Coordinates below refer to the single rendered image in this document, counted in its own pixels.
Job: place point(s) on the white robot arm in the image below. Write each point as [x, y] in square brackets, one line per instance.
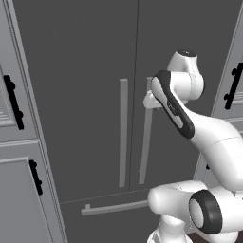
[218, 148]

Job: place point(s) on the dark grey fridge drawer front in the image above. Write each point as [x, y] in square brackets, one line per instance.
[104, 228]

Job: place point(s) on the dark grey fridge door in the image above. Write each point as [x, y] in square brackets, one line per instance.
[79, 95]
[171, 31]

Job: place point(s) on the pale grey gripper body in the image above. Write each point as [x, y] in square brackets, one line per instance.
[150, 100]

